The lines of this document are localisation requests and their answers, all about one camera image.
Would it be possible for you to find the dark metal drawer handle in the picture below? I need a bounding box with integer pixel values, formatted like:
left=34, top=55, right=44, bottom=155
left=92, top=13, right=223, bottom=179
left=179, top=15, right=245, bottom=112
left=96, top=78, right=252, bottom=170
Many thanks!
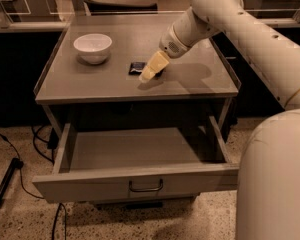
left=128, top=179, right=164, bottom=193

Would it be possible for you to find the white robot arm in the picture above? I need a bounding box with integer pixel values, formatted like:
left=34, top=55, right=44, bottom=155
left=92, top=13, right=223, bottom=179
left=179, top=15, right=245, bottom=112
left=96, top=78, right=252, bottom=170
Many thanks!
left=140, top=0, right=300, bottom=240

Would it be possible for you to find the clear acrylic barrier panel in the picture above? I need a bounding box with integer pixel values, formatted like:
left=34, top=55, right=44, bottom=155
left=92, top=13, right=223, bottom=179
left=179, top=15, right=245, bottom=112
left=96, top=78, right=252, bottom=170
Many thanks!
left=0, top=0, right=300, bottom=28

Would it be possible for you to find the black floor cable front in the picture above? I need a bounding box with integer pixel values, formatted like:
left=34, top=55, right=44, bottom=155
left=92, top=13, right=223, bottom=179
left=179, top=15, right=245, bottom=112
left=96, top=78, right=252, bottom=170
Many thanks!
left=51, top=202, right=68, bottom=240

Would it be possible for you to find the black bar on floor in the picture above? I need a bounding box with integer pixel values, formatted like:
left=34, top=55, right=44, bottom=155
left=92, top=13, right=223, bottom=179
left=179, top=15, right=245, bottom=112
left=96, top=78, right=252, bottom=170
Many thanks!
left=0, top=158, right=23, bottom=204

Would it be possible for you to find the white ceramic bowl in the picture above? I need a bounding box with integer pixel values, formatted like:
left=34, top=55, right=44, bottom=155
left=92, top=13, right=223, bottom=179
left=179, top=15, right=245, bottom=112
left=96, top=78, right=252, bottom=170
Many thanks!
left=73, top=33, right=112, bottom=64

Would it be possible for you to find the black floor cable left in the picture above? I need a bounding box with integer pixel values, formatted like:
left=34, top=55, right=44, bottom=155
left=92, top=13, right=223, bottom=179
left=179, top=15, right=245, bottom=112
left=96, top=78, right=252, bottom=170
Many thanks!
left=0, top=127, right=46, bottom=200

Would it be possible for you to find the dark blue rxbar wrapper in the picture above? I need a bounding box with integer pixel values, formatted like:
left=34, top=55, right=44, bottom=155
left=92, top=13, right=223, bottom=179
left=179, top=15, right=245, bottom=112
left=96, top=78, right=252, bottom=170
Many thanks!
left=128, top=62, right=163, bottom=78

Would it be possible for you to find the grey cabinet with top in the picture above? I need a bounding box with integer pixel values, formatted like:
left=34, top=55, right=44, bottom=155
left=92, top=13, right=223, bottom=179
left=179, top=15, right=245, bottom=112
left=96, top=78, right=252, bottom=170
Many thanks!
left=36, top=14, right=240, bottom=139

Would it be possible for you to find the black floor cable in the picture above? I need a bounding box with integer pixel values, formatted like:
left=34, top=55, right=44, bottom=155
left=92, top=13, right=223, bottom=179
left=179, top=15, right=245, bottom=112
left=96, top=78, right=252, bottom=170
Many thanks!
left=0, top=127, right=46, bottom=200
left=51, top=202, right=68, bottom=240

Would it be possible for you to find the open grey top drawer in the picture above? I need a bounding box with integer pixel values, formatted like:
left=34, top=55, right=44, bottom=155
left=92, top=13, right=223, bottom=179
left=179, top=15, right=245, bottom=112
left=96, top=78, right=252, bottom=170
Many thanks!
left=33, top=116, right=239, bottom=203

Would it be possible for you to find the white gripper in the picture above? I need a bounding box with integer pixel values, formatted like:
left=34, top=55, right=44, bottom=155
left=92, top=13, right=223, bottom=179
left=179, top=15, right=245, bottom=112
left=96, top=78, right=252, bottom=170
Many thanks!
left=139, top=25, right=189, bottom=83

